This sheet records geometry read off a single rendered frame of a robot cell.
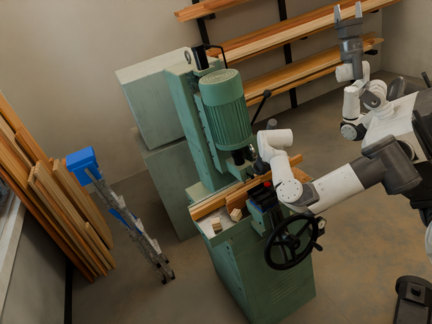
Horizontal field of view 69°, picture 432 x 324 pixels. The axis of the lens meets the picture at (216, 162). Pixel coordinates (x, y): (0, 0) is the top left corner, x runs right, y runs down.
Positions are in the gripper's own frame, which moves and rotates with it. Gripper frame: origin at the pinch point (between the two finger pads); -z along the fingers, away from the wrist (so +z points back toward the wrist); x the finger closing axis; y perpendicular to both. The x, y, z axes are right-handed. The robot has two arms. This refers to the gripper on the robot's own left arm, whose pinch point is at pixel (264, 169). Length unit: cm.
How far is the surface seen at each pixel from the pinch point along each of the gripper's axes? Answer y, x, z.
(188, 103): 44.5, -13.3, 6.9
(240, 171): 8.5, -6.2, -9.5
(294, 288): -44, 4, -77
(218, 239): -11.0, -29.2, -20.3
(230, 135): 17.0, -7.4, 9.6
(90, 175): 64, -70, -41
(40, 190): 90, -105, -71
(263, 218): -15.8, -10.2, -9.6
